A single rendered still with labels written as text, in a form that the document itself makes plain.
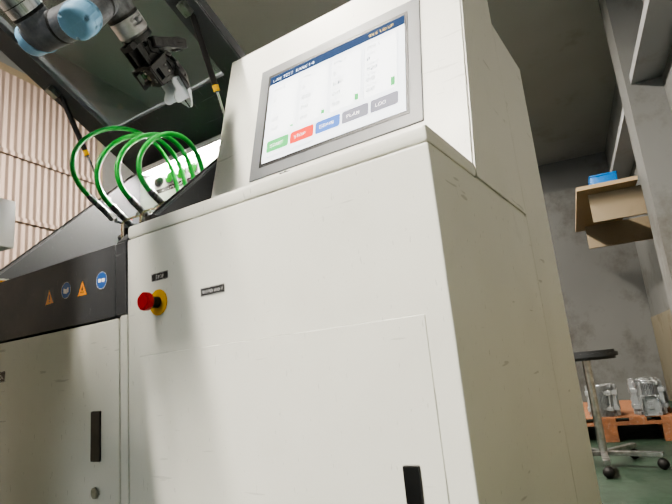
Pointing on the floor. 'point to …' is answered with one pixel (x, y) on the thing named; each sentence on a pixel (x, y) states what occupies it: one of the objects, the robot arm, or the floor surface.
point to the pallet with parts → (609, 408)
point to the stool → (601, 418)
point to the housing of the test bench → (548, 282)
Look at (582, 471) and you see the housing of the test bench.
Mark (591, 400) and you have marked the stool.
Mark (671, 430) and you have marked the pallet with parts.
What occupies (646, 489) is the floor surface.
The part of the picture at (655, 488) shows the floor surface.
